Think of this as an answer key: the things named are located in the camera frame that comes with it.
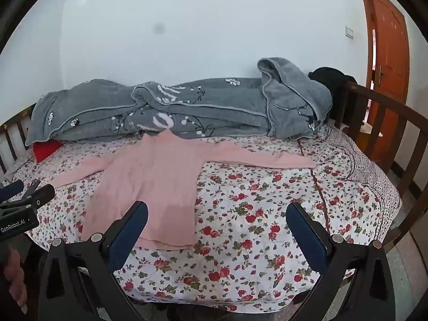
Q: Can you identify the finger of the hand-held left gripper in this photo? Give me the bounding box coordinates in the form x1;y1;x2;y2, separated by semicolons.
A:
19;180;56;208
0;180;25;202

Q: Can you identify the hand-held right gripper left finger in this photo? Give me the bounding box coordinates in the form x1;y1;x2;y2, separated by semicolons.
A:
38;201;149;321

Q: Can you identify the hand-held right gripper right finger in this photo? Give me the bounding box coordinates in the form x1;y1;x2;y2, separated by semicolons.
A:
286;202;397;321

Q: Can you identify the pink knit sweater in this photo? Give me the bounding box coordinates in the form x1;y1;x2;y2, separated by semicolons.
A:
50;130;318;251

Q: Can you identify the person's left hand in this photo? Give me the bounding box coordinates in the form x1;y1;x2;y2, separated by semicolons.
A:
0;247;28;308

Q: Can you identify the red pillow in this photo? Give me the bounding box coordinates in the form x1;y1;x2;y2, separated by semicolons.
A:
33;139;64;164

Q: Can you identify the floral bed sheet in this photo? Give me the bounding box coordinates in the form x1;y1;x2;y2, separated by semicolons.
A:
0;130;402;311

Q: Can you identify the grey floral quilt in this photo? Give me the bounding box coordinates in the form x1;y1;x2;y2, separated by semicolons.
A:
25;57;333;146

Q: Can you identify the black garment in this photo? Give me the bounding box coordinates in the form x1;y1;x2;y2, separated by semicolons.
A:
308;67;358;121

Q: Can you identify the orange wooden door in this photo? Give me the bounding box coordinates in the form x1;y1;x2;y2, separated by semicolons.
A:
356;0;410;174

